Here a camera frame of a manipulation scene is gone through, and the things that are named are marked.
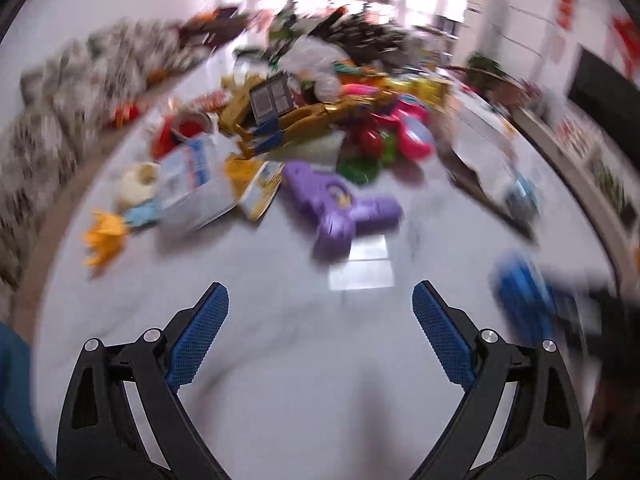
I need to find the purple toy water gun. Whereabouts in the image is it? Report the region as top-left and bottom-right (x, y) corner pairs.
(282, 161), (405, 261)

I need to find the open cardboard box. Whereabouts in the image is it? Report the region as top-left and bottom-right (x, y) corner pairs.
(440, 85), (541, 236)

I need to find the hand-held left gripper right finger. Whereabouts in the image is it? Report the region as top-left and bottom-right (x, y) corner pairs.
(411, 280), (587, 480)

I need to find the yellow package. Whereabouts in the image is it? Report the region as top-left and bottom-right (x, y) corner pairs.
(395, 77), (451, 104)

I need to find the red bucket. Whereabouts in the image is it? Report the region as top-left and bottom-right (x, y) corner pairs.
(150, 112), (211, 161)

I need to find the blue white container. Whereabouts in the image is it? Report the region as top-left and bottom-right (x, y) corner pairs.
(505, 175), (541, 221)

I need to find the dark wooden side table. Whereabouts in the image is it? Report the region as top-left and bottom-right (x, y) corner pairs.
(180, 7), (251, 51)

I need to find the green plastic toy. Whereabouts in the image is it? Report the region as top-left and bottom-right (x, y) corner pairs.
(337, 152), (383, 184)

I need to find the blue cloth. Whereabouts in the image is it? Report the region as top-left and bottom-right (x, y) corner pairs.
(0, 322), (51, 476)

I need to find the small orange toy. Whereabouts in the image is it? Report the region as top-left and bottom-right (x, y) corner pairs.
(112, 102), (142, 129)

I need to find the black television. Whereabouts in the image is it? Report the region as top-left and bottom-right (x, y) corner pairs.
(567, 45), (640, 131)

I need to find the pink plastic toy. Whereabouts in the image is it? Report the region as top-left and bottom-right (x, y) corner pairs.
(385, 95), (436, 162)

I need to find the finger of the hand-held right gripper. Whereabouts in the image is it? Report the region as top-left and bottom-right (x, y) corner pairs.
(492, 252), (566, 356)

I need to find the white plastic bag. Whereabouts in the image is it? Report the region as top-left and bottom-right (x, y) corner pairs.
(280, 37), (346, 101)

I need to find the potted plant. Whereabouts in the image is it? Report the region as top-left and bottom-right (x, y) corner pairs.
(465, 52), (521, 106)

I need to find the low television cabinet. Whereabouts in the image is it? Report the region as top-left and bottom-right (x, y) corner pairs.
(510, 105), (640, 261)

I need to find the light blue plastic toy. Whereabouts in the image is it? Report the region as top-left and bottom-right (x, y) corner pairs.
(125, 200), (162, 229)

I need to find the yellow plastic toy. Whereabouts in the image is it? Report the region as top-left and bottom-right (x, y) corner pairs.
(82, 210), (132, 268)

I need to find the red wall decoration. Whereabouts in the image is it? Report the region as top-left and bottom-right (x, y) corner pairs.
(555, 0), (577, 31)
(607, 15), (640, 76)

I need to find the yellow snack packet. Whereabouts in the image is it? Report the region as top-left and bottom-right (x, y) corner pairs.
(225, 157), (286, 221)

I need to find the white standing air conditioner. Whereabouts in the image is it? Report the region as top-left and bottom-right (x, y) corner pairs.
(452, 0), (508, 68)

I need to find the patterned sofa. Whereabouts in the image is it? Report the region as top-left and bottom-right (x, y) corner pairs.
(0, 17), (201, 291)

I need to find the red foil toy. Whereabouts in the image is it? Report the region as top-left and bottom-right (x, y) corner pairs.
(350, 115), (396, 161)

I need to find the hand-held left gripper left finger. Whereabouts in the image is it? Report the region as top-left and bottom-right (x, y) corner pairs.
(56, 282), (231, 480)

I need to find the clear plastic package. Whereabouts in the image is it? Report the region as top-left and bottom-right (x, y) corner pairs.
(157, 135), (238, 231)

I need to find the dark clutter pile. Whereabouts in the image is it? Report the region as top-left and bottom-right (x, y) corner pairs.
(325, 5), (416, 61)

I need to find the cream tape roll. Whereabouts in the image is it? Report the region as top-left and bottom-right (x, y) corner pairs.
(117, 162), (161, 211)

